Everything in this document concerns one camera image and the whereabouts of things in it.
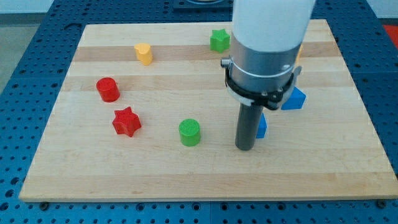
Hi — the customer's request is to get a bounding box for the yellow block behind arm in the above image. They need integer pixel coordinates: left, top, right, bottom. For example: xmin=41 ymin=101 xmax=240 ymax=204
xmin=295 ymin=44 xmax=303 ymax=65

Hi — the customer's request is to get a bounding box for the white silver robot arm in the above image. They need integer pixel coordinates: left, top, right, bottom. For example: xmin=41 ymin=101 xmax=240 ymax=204
xmin=226 ymin=0 xmax=315 ymax=94

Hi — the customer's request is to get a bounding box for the red star block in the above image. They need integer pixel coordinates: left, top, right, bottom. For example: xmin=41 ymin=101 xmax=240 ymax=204
xmin=112 ymin=106 xmax=142 ymax=138

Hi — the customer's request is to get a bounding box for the green star block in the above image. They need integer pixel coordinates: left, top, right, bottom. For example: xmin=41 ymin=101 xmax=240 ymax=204
xmin=210 ymin=29 xmax=230 ymax=53

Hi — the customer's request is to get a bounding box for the green cylinder block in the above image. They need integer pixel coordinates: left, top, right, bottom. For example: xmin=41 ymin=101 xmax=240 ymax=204
xmin=178 ymin=118 xmax=201 ymax=147

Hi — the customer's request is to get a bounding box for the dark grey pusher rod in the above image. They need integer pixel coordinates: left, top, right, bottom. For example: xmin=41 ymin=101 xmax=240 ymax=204
xmin=235 ymin=104 xmax=263 ymax=151

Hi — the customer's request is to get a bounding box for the wooden board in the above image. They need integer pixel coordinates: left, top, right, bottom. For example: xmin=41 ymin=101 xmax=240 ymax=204
xmin=19 ymin=19 xmax=397 ymax=202

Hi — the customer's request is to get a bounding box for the blue block behind rod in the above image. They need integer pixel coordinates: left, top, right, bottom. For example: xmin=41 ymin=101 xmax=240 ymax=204
xmin=256 ymin=113 xmax=267 ymax=139

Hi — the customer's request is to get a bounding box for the yellow heart block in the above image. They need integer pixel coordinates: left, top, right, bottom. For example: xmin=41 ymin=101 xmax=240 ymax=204
xmin=134 ymin=43 xmax=153 ymax=66

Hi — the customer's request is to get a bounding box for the red cylinder block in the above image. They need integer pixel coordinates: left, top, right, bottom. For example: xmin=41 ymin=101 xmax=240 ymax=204
xmin=96 ymin=77 xmax=120 ymax=103

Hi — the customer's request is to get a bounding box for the blue cube block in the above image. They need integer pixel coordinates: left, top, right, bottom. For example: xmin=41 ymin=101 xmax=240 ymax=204
xmin=281 ymin=87 xmax=307 ymax=110

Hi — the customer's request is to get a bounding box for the black clamp ring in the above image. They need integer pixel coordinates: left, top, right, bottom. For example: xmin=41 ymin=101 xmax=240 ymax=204
xmin=224 ymin=65 xmax=303 ymax=111

